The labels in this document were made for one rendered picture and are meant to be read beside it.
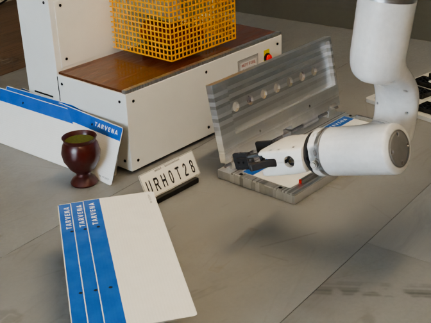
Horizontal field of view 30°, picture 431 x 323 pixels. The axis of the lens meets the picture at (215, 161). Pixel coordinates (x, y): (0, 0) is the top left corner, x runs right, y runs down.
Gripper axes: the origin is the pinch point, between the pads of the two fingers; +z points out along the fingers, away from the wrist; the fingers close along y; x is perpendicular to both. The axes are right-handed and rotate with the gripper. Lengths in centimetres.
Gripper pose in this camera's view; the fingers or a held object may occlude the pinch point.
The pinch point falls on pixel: (253, 154)
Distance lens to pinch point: 150.9
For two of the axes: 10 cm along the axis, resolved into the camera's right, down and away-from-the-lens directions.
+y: 6.6, -3.4, 6.7
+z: -7.1, 0.3, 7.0
